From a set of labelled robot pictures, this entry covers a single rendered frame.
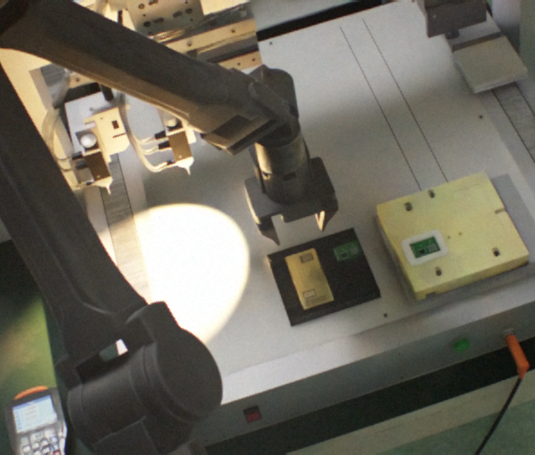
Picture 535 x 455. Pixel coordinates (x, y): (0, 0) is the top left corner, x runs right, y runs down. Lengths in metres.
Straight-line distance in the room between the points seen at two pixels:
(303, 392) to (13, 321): 0.51
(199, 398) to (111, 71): 0.37
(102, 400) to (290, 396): 0.63
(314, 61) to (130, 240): 0.43
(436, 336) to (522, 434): 0.91
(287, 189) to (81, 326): 0.50
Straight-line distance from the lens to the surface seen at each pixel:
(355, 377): 1.47
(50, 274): 0.86
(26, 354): 1.69
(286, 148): 1.25
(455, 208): 1.52
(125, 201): 1.66
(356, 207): 1.58
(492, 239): 1.49
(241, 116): 1.21
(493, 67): 1.72
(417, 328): 1.45
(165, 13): 1.33
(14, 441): 1.59
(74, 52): 1.04
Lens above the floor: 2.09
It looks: 52 degrees down
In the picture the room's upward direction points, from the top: 13 degrees counter-clockwise
